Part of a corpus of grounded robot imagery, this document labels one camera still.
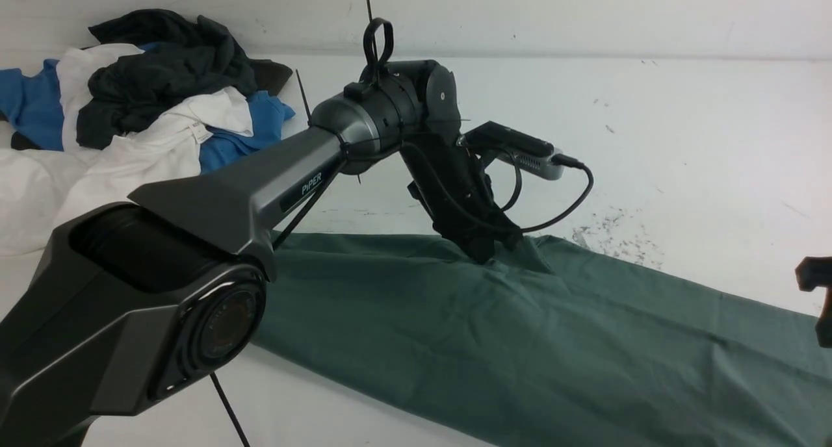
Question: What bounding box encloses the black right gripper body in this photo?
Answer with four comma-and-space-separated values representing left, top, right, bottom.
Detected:
794, 257, 831, 348

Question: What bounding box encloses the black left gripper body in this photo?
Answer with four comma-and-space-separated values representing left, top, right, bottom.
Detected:
399, 136, 523, 264

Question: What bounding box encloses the green long-sleeve shirt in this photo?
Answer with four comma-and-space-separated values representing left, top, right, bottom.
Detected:
253, 234, 831, 446

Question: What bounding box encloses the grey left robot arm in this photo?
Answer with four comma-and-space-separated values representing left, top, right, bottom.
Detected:
1, 18, 522, 446

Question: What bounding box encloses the white crumpled shirt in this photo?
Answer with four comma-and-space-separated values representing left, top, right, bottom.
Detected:
0, 44, 255, 258

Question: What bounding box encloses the blue crumpled shirt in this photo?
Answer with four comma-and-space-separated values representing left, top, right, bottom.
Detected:
1, 42, 295, 173

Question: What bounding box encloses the dark grey crumpled garment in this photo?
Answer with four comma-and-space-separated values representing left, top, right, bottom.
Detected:
75, 8, 293, 150

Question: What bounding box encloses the black camera cable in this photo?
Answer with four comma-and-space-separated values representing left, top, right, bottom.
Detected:
403, 142, 595, 235

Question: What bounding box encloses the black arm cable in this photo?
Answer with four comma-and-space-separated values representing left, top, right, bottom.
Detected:
208, 168, 345, 447

